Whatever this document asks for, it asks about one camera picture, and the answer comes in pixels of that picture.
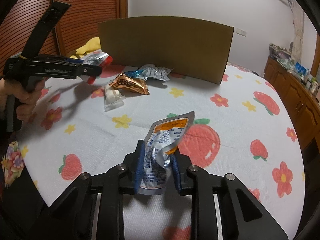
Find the floral quilt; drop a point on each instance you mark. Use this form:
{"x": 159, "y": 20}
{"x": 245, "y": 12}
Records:
{"x": 12, "y": 163}

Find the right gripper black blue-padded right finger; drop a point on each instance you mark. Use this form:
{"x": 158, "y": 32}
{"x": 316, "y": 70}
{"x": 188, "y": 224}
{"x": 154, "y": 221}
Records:
{"x": 222, "y": 205}

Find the copper foil snack packet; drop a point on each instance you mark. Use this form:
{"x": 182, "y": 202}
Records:
{"x": 124, "y": 82}

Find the silver foil snack packet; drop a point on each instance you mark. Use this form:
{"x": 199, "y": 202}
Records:
{"x": 150, "y": 71}

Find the clear wrapped bread snack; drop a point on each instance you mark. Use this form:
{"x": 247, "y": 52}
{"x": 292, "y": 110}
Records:
{"x": 112, "y": 97}

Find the orange silver snack pouch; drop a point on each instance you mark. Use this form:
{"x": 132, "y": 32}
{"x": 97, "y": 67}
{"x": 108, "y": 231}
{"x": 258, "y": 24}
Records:
{"x": 157, "y": 161}

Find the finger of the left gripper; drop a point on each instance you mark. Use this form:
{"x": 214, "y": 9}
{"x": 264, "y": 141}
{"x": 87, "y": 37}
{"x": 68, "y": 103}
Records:
{"x": 71, "y": 60}
{"x": 91, "y": 70}

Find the brown louvered wardrobe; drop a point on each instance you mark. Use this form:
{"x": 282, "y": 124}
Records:
{"x": 56, "y": 27}

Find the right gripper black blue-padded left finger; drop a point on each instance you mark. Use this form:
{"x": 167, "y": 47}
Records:
{"x": 92, "y": 206}

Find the white wall socket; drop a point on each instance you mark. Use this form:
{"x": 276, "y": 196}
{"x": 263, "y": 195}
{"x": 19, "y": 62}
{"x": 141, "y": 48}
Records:
{"x": 241, "y": 32}

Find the clutter on dresser top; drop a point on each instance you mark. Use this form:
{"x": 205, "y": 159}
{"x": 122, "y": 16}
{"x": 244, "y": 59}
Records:
{"x": 288, "y": 61}

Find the person's left hand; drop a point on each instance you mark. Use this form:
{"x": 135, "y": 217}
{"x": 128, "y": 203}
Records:
{"x": 28, "y": 100}

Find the wooden dresser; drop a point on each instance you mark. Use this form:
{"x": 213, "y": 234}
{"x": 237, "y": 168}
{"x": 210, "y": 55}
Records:
{"x": 300, "y": 104}

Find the strawberry flower print bedsheet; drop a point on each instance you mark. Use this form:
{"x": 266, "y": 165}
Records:
{"x": 240, "y": 126}

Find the red white snack packet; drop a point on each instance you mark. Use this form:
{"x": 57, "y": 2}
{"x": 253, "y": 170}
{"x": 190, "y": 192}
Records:
{"x": 96, "y": 58}

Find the yellow plush toy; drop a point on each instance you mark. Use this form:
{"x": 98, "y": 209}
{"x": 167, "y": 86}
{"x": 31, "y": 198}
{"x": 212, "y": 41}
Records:
{"x": 91, "y": 46}

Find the brown cardboard box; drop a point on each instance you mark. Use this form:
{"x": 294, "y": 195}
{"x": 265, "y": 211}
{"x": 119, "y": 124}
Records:
{"x": 189, "y": 46}

